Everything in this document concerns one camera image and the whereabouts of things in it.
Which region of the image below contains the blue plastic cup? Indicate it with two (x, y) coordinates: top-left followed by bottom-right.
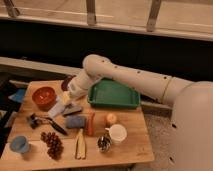
(10, 136), (30, 154)

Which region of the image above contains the yellow banana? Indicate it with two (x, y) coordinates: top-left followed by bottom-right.
(75, 129), (86, 160)

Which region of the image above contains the blue cloth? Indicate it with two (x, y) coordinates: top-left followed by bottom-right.
(9, 88), (26, 103)

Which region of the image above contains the bunch of dark grapes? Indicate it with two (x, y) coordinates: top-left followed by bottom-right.
(40, 132), (63, 160)

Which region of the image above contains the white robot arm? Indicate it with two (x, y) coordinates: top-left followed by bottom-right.
(62, 54), (213, 171)

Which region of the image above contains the purple bowl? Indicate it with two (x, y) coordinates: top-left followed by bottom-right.
(61, 75), (75, 91)

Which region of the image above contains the white mug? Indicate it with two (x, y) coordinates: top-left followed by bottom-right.
(107, 124), (127, 144)

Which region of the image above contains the black handled brush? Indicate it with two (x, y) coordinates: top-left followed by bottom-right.
(26, 113), (67, 136)

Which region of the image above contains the wooden table board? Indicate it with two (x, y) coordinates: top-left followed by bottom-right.
(0, 80), (154, 171)

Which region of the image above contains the small metal cup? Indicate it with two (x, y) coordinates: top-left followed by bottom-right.
(97, 136), (111, 153)

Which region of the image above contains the green plastic tray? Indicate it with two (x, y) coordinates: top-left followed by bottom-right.
(87, 79), (141, 109)

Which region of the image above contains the white towel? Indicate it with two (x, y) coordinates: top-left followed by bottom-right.
(48, 97), (71, 118)

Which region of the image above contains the small orange fruit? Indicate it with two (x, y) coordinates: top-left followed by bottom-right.
(105, 113), (117, 126)

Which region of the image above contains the blue sponge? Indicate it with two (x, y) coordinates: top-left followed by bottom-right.
(66, 115), (86, 129)

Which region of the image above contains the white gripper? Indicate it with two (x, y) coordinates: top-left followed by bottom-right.
(61, 70), (96, 106)

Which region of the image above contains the orange carrot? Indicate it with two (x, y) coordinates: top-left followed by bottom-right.
(86, 110), (95, 136)

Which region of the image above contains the orange bowl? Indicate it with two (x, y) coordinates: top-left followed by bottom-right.
(32, 87), (56, 108)

